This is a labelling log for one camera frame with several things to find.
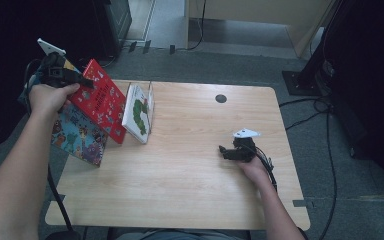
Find black hanging cable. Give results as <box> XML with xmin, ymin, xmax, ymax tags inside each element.
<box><xmin>186</xmin><ymin>0</ymin><xmax>208</xmax><ymax>52</ymax></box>

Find right hand-held gripper cable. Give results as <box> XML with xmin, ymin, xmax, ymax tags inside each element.
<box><xmin>246</xmin><ymin>143</ymin><xmax>278</xmax><ymax>193</ymax></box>

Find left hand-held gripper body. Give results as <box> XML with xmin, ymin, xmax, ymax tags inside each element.
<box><xmin>37</xmin><ymin>37</ymin><xmax>78</xmax><ymax>89</ymax></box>

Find colourful animals picture book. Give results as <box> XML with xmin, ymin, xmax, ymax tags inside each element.
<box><xmin>50</xmin><ymin>59</ymin><xmax>109</xmax><ymax>168</ymax></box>

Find black metal stand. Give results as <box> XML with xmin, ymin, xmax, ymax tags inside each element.
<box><xmin>282</xmin><ymin>19</ymin><xmax>339</xmax><ymax>98</ymax></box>

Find thin black looped floor cable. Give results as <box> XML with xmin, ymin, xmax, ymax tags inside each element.
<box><xmin>98</xmin><ymin>53</ymin><xmax>124</xmax><ymax>68</ymax></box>

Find person's left hand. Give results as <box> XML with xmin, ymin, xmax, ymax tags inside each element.
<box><xmin>28</xmin><ymin>82</ymin><xmax>81</xmax><ymax>118</ymax></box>

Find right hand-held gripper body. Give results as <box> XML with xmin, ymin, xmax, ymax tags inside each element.
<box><xmin>228</xmin><ymin>128</ymin><xmax>262</xmax><ymax>164</ymax></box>

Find white caterpillar picture book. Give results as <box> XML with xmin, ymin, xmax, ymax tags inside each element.
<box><xmin>121</xmin><ymin>83</ymin><xmax>154</xmax><ymax>145</ymax></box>

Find black cabinet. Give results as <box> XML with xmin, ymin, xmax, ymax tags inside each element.
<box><xmin>93</xmin><ymin>0</ymin><xmax>133</xmax><ymax>59</ymax></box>

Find long black floor cable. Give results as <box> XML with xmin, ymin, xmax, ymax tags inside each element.
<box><xmin>284</xmin><ymin>99</ymin><xmax>338</xmax><ymax>240</ymax></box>

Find clear acrylic book rack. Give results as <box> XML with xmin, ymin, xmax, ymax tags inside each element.
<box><xmin>123</xmin><ymin>79</ymin><xmax>156</xmax><ymax>135</ymax></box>

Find short black floor cable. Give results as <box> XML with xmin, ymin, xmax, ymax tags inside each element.
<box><xmin>278</xmin><ymin>95</ymin><xmax>331</xmax><ymax>108</ymax></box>

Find beige wooden cabinet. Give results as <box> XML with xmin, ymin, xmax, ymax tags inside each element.
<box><xmin>184</xmin><ymin>0</ymin><xmax>334</xmax><ymax>58</ymax></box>

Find person's right hand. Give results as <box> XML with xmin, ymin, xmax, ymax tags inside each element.
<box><xmin>236</xmin><ymin>156</ymin><xmax>269</xmax><ymax>185</ymax></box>

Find red picture book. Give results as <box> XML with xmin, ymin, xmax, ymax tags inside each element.
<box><xmin>68</xmin><ymin>58</ymin><xmax>128</xmax><ymax>145</ymax></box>

